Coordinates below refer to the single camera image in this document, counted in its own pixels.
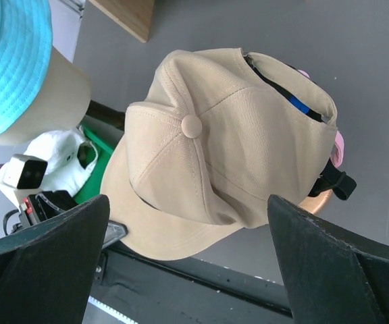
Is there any cream mannequin head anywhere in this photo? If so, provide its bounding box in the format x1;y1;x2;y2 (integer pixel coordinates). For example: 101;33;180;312
0;48;91;146

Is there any wooden shelf unit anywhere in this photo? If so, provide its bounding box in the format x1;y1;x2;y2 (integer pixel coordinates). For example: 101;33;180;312
90;0;155;43

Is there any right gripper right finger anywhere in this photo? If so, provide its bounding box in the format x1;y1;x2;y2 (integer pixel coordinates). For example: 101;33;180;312
267;195;389;323

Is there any green plastic tray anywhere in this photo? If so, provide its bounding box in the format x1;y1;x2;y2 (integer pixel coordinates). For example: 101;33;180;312
74;124;115;204

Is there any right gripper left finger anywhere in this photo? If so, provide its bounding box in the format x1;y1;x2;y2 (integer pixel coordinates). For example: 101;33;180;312
0;195;109;323

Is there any light wooden hat stand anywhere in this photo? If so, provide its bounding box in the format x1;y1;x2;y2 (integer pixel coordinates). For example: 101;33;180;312
299;190;333;215

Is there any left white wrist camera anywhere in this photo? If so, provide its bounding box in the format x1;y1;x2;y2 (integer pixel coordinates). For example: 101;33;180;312
0;154;48;208

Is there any white hat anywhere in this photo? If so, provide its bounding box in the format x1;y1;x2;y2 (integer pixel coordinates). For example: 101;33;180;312
24;128;99;196

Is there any tan hat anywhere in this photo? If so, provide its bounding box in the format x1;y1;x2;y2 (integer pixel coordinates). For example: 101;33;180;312
101;49;327;261

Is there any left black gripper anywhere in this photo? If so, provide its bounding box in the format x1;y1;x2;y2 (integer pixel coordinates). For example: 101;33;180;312
3;190;78;233

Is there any pink baseball cap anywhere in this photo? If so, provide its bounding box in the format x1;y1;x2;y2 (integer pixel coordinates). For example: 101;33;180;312
283;70;344;178

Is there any black cap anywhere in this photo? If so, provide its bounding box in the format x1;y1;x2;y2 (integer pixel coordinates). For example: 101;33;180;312
243;53;357;200

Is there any cyan bucket hat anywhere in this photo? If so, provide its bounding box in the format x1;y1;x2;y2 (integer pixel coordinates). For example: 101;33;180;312
0;1;53;134

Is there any blue baseball cap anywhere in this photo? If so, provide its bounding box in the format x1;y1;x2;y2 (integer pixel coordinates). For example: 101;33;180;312
289;96;311;115

